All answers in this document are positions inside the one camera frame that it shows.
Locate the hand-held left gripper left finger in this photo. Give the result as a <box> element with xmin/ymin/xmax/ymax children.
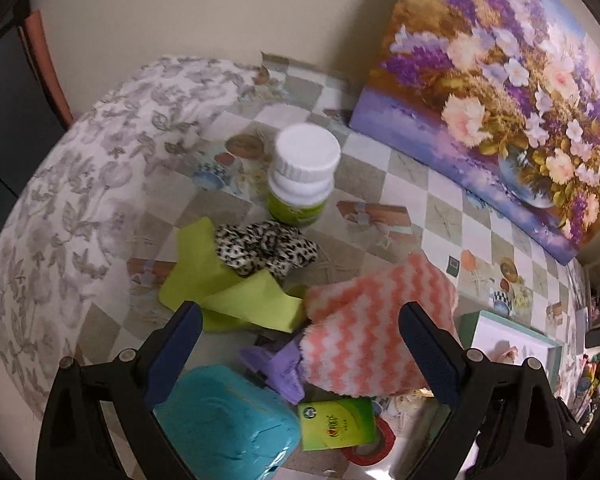
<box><xmin>36</xmin><ymin>301</ymin><xmax>203</xmax><ymax>480</ymax></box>

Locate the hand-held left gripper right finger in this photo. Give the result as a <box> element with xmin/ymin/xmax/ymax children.
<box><xmin>398</xmin><ymin>301</ymin><xmax>568</xmax><ymax>480</ymax></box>

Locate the white tray teal rim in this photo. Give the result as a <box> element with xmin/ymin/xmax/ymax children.
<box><xmin>460</xmin><ymin>310</ymin><xmax>566</xmax><ymax>401</ymax></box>

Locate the pink white zigzag cloth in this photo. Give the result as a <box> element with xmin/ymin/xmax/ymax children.
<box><xmin>300</xmin><ymin>252</ymin><xmax>460</xmax><ymax>397</ymax></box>

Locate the lime green cloth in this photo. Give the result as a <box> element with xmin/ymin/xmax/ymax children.
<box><xmin>159</xmin><ymin>217</ymin><xmax>308</xmax><ymax>333</ymax></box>

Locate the leopard print scrunchie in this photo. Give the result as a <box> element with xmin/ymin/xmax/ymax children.
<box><xmin>215</xmin><ymin>220</ymin><xmax>321</xmax><ymax>278</ymax></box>

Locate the purple hair clip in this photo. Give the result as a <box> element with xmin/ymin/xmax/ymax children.
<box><xmin>238</xmin><ymin>337</ymin><xmax>306</xmax><ymax>404</ymax></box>

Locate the red tape roll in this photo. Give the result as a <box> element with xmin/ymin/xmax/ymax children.
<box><xmin>341</xmin><ymin>415</ymin><xmax>396</xmax><ymax>466</ymax></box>

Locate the green tissue packet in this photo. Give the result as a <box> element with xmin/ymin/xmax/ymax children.
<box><xmin>297</xmin><ymin>397</ymin><xmax>378</xmax><ymax>452</ymax></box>

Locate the pile of small trinkets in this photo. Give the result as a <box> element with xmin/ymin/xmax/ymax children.
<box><xmin>575</xmin><ymin>305</ymin><xmax>600</xmax><ymax>428</ymax></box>

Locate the grey floral tablecloth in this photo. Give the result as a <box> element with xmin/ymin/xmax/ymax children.
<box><xmin>0</xmin><ymin>55</ymin><xmax>261</xmax><ymax>411</ymax></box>

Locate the white bottle green label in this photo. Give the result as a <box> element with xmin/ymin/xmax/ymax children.
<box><xmin>266</xmin><ymin>123</ymin><xmax>342</xmax><ymax>227</ymax></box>

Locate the flower painting canvas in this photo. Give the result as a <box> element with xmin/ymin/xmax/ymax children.
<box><xmin>349</xmin><ymin>0</ymin><xmax>600</xmax><ymax>267</ymax></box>

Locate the brown chair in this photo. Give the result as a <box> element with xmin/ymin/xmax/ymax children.
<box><xmin>20</xmin><ymin>10</ymin><xmax>76</xmax><ymax>128</ymax></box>

